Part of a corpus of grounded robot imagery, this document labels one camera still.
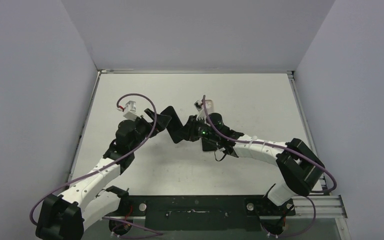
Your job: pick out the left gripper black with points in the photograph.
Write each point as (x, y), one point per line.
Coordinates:
(140, 120)

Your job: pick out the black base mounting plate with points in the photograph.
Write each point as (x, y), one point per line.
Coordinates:
(204, 212)

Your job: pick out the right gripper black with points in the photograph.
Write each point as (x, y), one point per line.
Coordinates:
(189, 129)

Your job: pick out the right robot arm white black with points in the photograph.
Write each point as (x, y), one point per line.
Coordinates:
(300, 168)

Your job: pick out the black phone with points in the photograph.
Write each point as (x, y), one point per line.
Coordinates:
(177, 131)

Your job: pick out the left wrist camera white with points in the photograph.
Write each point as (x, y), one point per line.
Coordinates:
(129, 110)

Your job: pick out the beige phone case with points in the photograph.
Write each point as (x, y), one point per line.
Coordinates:
(207, 107)

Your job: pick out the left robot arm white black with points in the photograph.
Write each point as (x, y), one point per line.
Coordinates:
(66, 216)

